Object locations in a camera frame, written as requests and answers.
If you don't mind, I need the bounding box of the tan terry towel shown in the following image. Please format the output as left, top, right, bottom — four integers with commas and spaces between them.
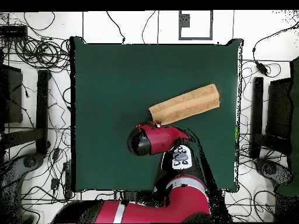
148, 83, 221, 126

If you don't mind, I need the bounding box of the dark green table cloth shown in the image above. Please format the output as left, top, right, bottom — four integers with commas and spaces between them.
69, 36, 244, 193

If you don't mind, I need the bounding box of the black power strip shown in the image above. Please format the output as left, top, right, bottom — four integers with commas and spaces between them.
62, 160, 72, 199

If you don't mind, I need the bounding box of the black stand base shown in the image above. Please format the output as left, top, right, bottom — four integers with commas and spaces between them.
249, 76, 291, 159
3, 69, 51, 156

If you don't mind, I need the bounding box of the black power adapter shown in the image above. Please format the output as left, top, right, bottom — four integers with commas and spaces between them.
255, 61, 269, 76

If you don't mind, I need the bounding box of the grey chair base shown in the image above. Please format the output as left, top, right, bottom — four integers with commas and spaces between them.
253, 157, 294, 186
0, 152, 46, 223

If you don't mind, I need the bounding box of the black box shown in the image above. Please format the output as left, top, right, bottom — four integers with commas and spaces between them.
265, 78, 293, 141
0, 64, 23, 124

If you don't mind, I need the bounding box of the black box device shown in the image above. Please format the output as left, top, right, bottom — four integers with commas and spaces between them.
0, 24, 28, 39

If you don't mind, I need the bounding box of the black pedestal base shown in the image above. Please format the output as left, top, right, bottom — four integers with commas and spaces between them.
121, 191, 155, 203

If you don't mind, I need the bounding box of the black floor cable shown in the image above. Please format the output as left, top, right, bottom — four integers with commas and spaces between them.
106, 10, 126, 44
141, 10, 156, 44

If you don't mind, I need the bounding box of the grey floor frame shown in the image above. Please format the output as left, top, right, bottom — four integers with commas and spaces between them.
178, 10, 214, 41

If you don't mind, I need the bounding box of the black coiled cable bundle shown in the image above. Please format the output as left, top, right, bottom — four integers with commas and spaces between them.
13, 37, 71, 71

